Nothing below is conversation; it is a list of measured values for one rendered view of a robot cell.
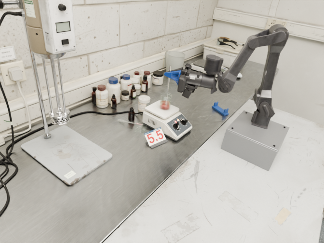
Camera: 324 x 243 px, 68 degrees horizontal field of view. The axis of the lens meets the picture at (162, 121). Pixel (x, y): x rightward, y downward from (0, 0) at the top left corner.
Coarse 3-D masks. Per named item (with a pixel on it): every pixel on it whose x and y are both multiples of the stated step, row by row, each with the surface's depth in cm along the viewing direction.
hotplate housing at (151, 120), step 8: (144, 112) 110; (176, 112) 112; (144, 120) 112; (152, 120) 108; (160, 120) 106; (168, 120) 106; (152, 128) 111; (168, 128) 104; (168, 136) 106; (176, 136) 104
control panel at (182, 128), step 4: (180, 116) 111; (172, 120) 107; (176, 120) 109; (168, 124) 105; (172, 124) 106; (180, 124) 108; (188, 124) 111; (172, 128) 104; (180, 128) 107; (184, 128) 108; (176, 132) 104; (180, 132) 106
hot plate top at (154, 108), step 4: (152, 104) 113; (156, 104) 113; (148, 108) 109; (152, 108) 110; (156, 108) 110; (172, 108) 111; (176, 108) 112; (152, 112) 107; (156, 112) 107; (160, 112) 107; (164, 112) 108; (168, 112) 108; (172, 112) 108; (160, 116) 105; (164, 116) 105; (168, 116) 106
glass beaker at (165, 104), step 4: (164, 92) 109; (168, 92) 109; (164, 96) 110; (168, 96) 110; (160, 100) 108; (164, 100) 106; (168, 100) 106; (160, 104) 109; (164, 104) 107; (168, 104) 107; (160, 108) 110; (164, 108) 108; (168, 108) 109
